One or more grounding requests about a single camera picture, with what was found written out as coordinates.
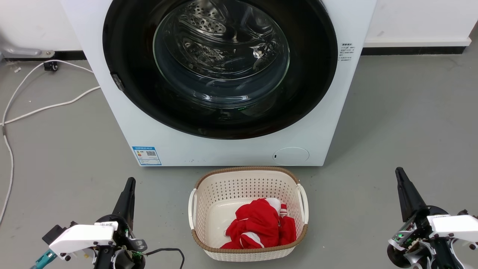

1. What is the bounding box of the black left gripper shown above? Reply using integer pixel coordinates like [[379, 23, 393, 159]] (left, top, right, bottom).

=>
[[93, 177, 148, 269]]

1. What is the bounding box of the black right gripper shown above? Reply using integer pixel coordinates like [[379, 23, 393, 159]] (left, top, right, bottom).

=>
[[386, 167, 465, 269]]

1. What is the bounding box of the white front-loading washing machine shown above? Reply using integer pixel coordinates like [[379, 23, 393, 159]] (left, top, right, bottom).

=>
[[60, 0, 378, 167]]

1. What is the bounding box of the round black glass washer door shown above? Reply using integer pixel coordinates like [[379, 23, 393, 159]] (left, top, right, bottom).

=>
[[102, 0, 339, 140]]

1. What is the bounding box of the blue energy label sticker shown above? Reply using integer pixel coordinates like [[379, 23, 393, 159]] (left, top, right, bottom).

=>
[[132, 146, 162, 166]]

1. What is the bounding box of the cream perforated laundry basket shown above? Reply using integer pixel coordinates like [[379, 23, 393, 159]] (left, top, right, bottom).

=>
[[188, 166, 310, 262]]

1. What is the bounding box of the round white filter cover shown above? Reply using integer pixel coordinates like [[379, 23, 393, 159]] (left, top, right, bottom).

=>
[[272, 147, 310, 165]]

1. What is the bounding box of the red and white garment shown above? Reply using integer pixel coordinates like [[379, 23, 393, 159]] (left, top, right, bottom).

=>
[[220, 198, 298, 250]]

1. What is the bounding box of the small printed text sticker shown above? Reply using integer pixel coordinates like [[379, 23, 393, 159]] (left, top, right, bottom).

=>
[[338, 42, 354, 62]]

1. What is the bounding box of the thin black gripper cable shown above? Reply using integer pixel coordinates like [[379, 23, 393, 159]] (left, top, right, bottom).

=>
[[145, 247, 186, 269]]

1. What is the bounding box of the teal cable connector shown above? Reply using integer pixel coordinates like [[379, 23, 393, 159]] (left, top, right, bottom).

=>
[[30, 250, 58, 269]]

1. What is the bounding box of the thick white hose cable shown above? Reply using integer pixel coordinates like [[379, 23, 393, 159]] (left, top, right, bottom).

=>
[[2, 86, 101, 126]]

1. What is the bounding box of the black wall baseboard strip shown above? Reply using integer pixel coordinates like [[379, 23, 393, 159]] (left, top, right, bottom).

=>
[[3, 50, 87, 62], [361, 46, 467, 56]]

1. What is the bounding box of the white wall ledge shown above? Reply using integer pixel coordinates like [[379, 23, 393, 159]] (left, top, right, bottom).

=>
[[364, 36, 472, 47]]

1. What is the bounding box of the thin white power cable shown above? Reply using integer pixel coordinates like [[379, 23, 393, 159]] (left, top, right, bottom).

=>
[[0, 59, 94, 225]]

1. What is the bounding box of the grey metal pipe bracket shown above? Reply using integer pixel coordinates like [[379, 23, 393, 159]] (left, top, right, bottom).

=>
[[0, 40, 55, 59]]

